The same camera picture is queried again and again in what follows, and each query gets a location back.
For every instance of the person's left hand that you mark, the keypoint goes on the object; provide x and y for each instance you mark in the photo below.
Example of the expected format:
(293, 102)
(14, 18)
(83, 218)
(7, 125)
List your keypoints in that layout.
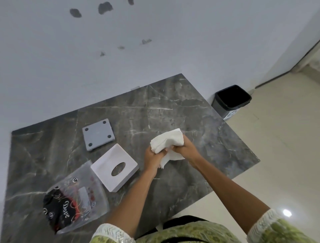
(152, 159)

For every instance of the person's right hand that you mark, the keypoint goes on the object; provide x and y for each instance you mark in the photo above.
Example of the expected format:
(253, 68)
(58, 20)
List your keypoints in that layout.
(187, 149)

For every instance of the person's right fingers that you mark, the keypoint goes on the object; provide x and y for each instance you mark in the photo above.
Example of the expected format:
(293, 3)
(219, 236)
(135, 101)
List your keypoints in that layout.
(177, 148)

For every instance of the person's left fingers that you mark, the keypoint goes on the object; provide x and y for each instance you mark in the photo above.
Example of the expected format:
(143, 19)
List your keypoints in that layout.
(162, 157)

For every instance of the white tissue stack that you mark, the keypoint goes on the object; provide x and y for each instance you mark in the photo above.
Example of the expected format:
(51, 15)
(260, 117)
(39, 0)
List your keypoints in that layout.
(167, 145)

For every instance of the person's right forearm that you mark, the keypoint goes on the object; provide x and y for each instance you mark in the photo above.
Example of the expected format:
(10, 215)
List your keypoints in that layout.
(232, 194)

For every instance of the person's left forearm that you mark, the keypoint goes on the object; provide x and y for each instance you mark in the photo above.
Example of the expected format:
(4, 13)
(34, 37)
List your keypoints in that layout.
(127, 201)

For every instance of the white tissue box cover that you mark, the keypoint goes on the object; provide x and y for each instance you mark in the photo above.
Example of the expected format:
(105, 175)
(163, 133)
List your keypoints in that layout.
(114, 167)

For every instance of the grey square box base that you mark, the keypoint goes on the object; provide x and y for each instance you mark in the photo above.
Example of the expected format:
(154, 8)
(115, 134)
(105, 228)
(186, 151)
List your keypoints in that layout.
(98, 134)

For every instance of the black waste bin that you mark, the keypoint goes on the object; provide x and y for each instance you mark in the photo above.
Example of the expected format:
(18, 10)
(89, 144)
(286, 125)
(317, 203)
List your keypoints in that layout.
(231, 102)

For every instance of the green patterned garment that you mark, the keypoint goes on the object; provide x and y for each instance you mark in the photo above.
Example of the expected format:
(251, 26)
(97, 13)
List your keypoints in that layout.
(190, 231)

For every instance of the clear plastic printed bag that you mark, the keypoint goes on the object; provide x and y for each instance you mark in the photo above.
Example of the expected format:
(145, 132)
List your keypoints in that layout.
(75, 197)

